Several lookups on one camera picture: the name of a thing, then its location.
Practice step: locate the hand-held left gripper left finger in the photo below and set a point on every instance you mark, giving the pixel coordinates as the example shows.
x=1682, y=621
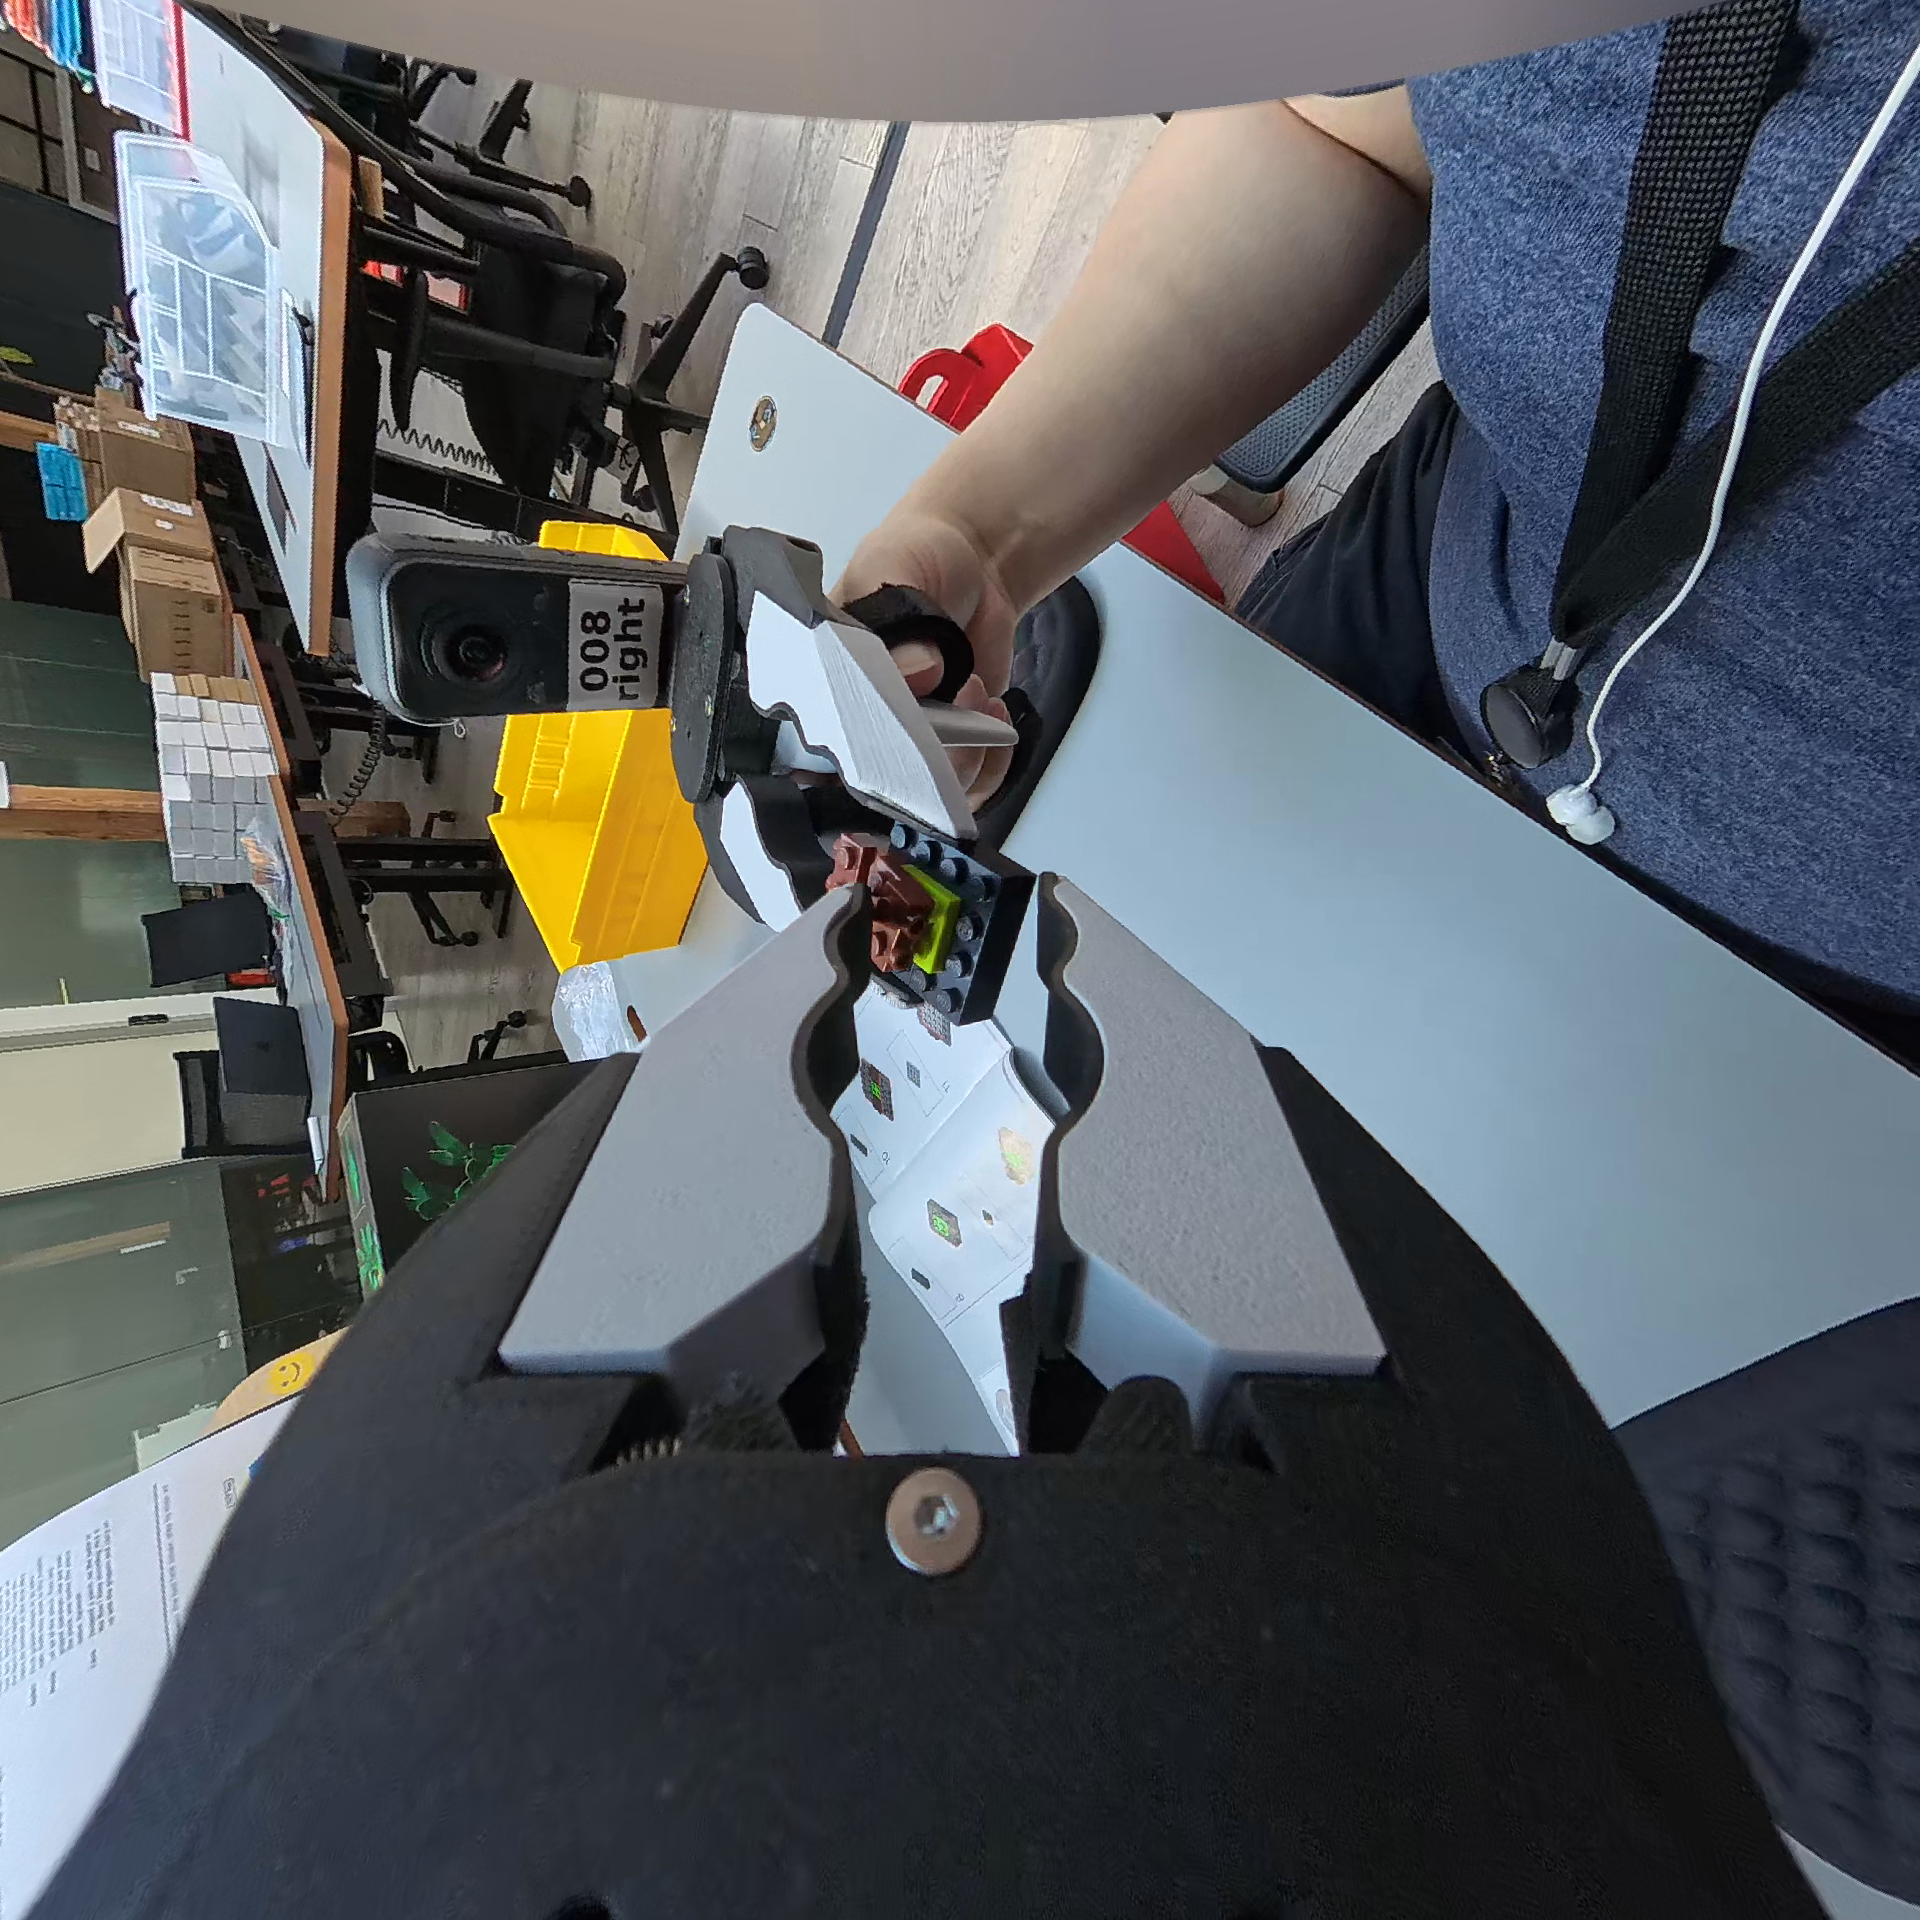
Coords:
x=675, y=1199

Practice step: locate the black toy brick assembly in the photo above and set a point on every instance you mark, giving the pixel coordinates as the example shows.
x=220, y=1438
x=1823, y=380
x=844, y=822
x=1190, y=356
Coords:
x=976, y=931

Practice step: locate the stack of cardboard boxes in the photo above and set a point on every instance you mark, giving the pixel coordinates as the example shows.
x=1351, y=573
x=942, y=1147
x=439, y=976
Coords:
x=164, y=599

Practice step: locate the yellow plastic bin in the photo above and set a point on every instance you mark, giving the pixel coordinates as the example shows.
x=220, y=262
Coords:
x=599, y=841

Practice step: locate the black badge reel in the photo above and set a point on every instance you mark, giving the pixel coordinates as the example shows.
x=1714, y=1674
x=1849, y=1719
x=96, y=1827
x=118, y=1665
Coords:
x=1522, y=712

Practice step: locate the person's right forearm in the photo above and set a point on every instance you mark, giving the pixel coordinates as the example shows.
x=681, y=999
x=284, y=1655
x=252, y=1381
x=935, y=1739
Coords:
x=1201, y=331

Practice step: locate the person's blue shirt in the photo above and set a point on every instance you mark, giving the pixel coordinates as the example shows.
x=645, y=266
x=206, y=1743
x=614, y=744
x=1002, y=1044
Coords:
x=1802, y=781

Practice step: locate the white desk with wooden edge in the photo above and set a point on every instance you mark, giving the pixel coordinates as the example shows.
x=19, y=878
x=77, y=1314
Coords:
x=302, y=182

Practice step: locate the white instruction booklet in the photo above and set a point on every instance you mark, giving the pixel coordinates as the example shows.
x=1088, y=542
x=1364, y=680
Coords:
x=960, y=1186

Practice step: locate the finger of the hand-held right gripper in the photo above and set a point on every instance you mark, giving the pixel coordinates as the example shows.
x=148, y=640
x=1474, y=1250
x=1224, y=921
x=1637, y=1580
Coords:
x=734, y=848
x=870, y=736

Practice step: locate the clear plastic bag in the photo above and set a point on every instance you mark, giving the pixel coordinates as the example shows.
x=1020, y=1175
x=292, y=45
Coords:
x=594, y=1014

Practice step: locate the red plastic stool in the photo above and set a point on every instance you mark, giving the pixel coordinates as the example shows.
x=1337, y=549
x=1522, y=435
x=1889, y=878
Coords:
x=976, y=377

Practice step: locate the black toy set box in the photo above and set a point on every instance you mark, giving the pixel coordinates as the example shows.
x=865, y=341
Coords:
x=390, y=1142

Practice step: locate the clear plastic organizer box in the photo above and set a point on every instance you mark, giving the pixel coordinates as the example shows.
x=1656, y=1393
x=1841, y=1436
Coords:
x=194, y=302

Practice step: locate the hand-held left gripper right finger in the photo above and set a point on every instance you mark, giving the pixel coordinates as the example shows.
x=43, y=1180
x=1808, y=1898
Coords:
x=1215, y=1199

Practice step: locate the white printed sheet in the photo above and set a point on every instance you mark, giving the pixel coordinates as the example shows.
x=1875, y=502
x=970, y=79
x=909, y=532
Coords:
x=106, y=1620

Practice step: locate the small brown toy brick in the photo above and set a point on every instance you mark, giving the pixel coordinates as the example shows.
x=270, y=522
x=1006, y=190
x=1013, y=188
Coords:
x=855, y=869

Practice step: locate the person's right hand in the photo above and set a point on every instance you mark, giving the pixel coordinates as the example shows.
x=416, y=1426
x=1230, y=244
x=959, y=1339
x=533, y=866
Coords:
x=960, y=578

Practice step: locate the black mesh office chair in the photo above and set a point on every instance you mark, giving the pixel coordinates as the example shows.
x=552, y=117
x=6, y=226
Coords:
x=1322, y=408

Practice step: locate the stack of small white boxes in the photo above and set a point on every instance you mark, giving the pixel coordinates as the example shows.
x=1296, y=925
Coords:
x=210, y=781

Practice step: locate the grey desk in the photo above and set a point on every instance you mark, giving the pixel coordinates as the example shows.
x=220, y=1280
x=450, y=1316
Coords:
x=1351, y=931

